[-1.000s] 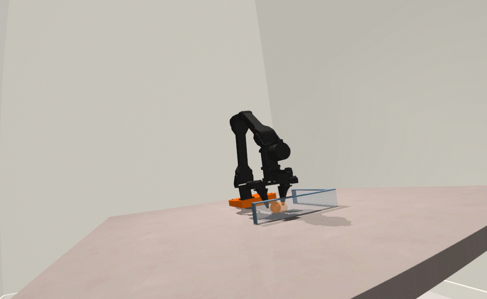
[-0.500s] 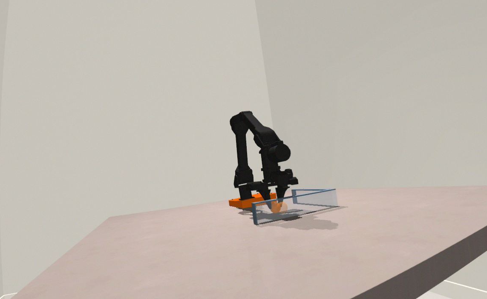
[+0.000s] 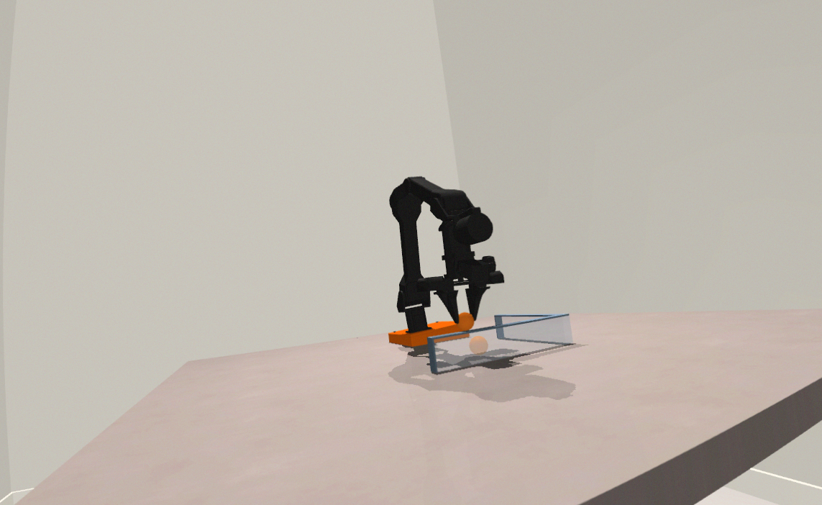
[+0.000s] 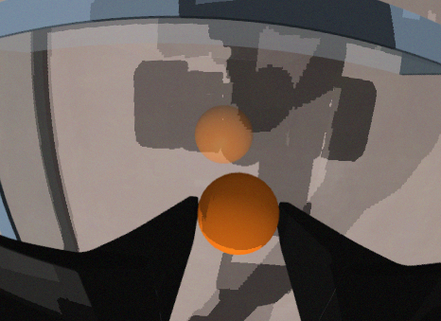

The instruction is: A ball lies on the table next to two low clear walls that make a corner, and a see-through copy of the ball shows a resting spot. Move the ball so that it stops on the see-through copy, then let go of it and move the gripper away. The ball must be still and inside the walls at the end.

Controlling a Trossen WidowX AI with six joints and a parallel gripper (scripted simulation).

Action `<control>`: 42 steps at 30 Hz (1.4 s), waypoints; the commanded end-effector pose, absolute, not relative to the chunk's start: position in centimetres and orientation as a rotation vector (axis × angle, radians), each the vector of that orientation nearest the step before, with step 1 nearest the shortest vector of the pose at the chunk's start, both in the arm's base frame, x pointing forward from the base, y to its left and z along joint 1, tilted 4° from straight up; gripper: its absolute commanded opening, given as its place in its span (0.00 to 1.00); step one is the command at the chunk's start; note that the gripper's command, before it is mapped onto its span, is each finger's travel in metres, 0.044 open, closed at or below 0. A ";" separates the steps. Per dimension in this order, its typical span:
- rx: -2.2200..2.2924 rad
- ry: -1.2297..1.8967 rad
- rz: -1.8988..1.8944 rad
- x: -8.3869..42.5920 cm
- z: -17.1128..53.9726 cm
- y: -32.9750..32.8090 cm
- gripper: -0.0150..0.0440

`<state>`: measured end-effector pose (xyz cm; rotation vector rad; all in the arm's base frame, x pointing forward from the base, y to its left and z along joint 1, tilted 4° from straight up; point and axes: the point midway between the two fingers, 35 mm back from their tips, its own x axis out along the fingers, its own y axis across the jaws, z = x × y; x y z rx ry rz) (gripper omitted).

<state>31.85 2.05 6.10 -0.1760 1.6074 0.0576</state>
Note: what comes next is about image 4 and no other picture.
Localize low clear glass walls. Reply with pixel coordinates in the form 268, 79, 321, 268
0, 18, 441, 253

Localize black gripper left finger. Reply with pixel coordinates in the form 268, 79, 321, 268
0, 197, 198, 321

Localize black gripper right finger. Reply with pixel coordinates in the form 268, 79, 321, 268
277, 202, 441, 321

